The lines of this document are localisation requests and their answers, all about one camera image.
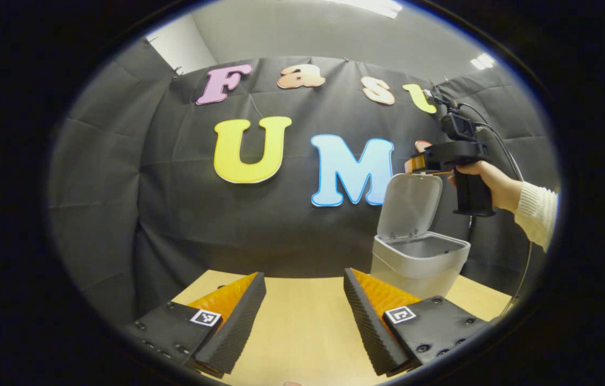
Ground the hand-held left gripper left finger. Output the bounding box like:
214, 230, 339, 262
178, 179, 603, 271
120, 272, 267, 378

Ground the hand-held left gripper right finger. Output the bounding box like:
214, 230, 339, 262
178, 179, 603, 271
343, 267, 494, 376

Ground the white desktop garbage bin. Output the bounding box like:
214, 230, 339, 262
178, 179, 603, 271
370, 173, 471, 300

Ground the wooden desktop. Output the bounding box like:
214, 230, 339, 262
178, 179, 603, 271
173, 270, 512, 386

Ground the small ceiling light panel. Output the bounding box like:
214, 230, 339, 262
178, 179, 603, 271
470, 53, 496, 71

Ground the black backdrop cloth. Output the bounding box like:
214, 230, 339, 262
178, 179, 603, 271
48, 40, 559, 328

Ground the long ceiling light panel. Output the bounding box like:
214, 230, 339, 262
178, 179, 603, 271
329, 0, 404, 19

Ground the black cable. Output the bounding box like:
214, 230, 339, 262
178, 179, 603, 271
471, 102, 534, 317

